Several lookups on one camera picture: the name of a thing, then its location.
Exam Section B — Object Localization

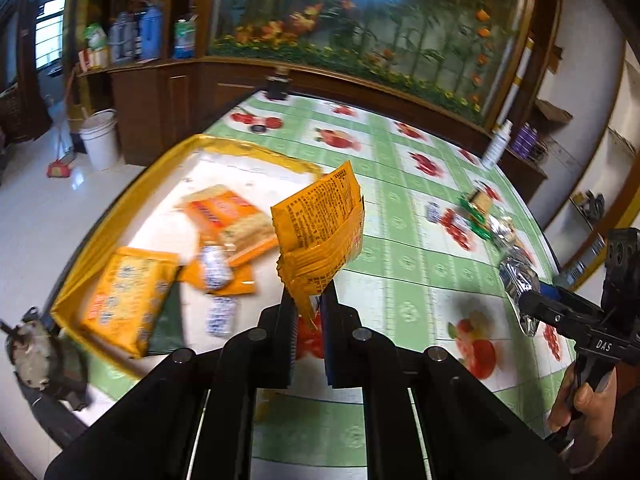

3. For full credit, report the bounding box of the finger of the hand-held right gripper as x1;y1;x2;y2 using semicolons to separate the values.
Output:
517;291;608;348
537;282;603;311

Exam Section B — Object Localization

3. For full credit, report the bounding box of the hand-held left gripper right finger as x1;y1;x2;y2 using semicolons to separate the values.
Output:
320;285;572;480

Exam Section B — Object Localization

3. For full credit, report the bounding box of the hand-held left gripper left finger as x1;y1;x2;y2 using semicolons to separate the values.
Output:
44;287;300;480

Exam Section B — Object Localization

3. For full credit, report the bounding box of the silver foil snack packet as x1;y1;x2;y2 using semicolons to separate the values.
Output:
499;252;543;336

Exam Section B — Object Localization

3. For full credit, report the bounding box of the dark green snack packet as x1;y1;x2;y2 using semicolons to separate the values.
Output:
147;280;183;356

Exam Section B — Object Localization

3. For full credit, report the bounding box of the orange cracker packet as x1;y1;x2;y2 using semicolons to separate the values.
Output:
177;185;278;266

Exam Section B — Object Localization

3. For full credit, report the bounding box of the yellow printed snack packet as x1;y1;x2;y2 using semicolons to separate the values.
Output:
80;246;182;359

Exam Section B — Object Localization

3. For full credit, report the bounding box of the yellow-edged white tray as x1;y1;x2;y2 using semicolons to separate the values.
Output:
50;132;326;376

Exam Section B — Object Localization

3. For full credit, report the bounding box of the person's right hand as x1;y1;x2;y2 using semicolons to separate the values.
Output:
547;360;621;443

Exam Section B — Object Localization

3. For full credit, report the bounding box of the dark tool bundle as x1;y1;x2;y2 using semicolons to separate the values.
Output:
570;191;606;221

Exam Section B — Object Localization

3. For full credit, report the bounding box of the fruit print green tablecloth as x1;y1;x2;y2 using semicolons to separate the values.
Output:
75;92;576;480

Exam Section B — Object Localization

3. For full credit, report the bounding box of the red candy packet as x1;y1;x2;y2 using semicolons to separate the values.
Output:
442;210;476;251

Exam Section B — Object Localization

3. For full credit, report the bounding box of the white spray bottle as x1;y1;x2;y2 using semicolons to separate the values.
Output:
480;119;515;171

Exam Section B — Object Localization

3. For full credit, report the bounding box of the brown cardboard piece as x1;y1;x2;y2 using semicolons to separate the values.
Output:
535;99;573;123

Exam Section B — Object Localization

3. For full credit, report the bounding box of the dark glass bottle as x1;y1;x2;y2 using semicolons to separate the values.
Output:
265;66;291;102

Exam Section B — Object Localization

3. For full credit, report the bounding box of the brown wooden cabinet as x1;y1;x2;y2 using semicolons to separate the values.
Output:
77;55;548;201

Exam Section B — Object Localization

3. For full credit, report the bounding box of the white plastic bucket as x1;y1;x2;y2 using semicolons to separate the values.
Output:
79;109;121;172

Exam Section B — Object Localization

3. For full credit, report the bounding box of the red head broom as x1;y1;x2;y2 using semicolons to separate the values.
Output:
46;67;78;178

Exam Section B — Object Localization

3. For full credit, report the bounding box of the glass flower display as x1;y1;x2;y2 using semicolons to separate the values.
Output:
207;0;538;126

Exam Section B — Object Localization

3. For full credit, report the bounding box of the blue thermos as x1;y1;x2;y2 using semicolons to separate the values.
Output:
137;7;163;61

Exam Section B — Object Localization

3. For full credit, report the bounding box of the orange box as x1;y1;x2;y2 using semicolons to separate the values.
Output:
80;47;111;71

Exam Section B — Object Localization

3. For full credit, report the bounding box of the grey thermos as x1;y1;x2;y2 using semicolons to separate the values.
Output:
107;12;138;63

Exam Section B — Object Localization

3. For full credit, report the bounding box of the woven wicker basket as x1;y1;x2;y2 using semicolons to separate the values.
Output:
0;85;31;141

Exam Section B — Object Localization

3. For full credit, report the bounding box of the green snack bag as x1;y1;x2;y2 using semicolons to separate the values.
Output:
82;24;108;53

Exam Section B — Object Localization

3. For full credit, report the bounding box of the barred window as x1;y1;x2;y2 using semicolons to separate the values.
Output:
34;2;66;71

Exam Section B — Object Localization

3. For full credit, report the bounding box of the wire basket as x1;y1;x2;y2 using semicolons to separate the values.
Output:
532;137;556;163

